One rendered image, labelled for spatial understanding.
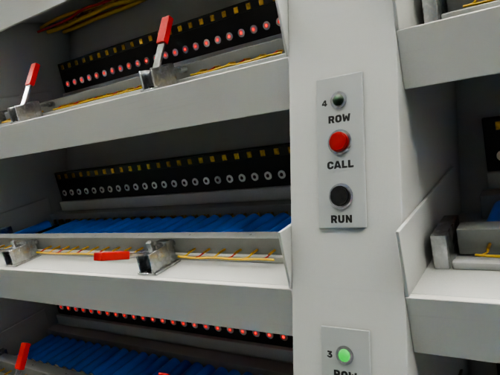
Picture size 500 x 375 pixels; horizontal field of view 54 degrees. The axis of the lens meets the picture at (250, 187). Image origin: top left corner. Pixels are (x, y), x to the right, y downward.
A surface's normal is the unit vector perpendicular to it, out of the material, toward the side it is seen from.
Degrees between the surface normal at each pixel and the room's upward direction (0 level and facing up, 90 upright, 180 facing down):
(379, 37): 90
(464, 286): 20
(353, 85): 90
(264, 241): 110
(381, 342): 90
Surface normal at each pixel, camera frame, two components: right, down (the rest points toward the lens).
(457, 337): -0.54, 0.28
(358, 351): -0.57, -0.07
